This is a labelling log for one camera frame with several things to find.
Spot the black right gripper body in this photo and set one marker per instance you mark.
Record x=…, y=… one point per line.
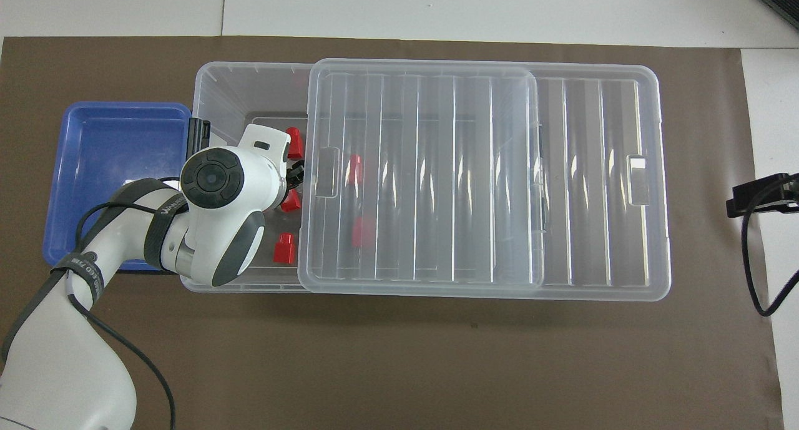
x=793, y=193

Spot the black box latch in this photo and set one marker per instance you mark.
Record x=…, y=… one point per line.
x=196, y=133

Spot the brown table mat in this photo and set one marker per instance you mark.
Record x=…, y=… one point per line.
x=399, y=361

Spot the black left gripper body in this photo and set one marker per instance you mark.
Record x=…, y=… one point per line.
x=296, y=174

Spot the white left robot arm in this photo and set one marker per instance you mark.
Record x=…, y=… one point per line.
x=231, y=193

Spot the clear plastic storage box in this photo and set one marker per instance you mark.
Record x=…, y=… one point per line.
x=249, y=93

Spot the blue plastic tray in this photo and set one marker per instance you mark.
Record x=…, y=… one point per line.
x=106, y=149

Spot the clear plastic box lid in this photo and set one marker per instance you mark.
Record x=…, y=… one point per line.
x=499, y=168

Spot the red block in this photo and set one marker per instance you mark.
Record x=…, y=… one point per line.
x=291, y=202
x=362, y=232
x=285, y=250
x=355, y=168
x=295, y=143

